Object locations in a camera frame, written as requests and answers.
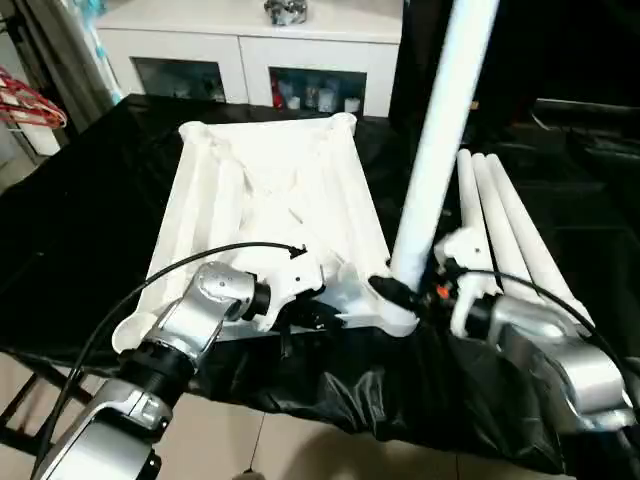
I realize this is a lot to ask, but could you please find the white plastic table leg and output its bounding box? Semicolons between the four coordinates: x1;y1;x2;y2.
472;153;549;301
388;0;500;291
487;155;595;327
456;149;493;241

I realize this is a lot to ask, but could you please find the white plastic table top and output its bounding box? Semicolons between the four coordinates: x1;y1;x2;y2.
112;113;419;353

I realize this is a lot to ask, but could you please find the black plastic mat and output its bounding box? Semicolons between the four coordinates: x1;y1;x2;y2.
0;95;640;476

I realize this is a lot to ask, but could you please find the white glass-door cabinet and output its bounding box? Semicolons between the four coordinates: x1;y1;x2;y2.
95;0;406;119

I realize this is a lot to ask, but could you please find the black flat screen television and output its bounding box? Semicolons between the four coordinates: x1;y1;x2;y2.
400;0;640;141

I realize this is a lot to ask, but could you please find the small grey cabinet ornament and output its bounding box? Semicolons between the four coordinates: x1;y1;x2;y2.
264;0;312;27

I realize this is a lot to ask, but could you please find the grey curtain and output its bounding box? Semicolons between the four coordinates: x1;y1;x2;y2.
0;0;119;131

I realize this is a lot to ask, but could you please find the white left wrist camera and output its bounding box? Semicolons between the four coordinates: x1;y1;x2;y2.
240;247;327;331

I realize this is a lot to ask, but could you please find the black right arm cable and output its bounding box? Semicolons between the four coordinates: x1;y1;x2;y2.
445;262;640;401

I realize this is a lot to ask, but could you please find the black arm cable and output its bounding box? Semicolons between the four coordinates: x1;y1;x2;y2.
445;262;640;401
30;243;307;480

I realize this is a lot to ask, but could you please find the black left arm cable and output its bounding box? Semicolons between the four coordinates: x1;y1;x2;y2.
30;243;307;480

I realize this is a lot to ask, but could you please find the black folding table frame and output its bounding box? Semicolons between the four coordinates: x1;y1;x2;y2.
0;362;73;451

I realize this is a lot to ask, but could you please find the red wire hanger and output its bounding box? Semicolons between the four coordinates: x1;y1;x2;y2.
0;66;69;129

